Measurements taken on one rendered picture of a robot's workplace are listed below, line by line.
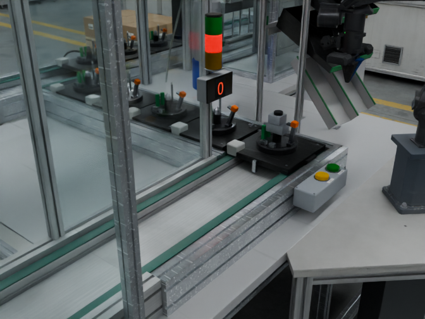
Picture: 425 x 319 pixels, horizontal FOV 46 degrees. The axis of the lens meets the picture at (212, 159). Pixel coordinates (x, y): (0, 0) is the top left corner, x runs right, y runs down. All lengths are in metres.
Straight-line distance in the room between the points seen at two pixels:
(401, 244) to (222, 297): 0.53
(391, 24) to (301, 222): 4.46
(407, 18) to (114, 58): 5.08
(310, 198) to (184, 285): 0.48
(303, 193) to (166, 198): 0.39
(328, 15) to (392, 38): 4.34
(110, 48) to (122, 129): 0.14
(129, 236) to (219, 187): 0.67
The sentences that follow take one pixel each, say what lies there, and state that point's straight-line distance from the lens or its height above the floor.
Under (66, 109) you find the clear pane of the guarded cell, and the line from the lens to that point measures 0.76.
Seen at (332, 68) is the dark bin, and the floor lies 1.21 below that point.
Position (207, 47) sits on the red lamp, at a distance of 1.47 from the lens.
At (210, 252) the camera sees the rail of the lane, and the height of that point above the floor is 0.95.
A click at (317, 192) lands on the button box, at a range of 1.45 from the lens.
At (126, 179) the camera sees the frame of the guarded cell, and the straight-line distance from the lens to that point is 0.85.
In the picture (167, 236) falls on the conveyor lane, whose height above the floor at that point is 0.92.
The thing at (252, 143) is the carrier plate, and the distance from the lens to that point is 1.70.
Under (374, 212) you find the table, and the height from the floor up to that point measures 0.86.
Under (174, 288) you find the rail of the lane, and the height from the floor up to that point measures 0.92.
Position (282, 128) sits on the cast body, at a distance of 1.63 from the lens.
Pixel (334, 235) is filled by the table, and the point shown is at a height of 0.86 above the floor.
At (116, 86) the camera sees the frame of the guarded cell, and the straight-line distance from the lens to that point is 0.79.
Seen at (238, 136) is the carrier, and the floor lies 0.97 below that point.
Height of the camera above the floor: 1.67
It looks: 26 degrees down
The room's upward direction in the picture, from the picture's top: straight up
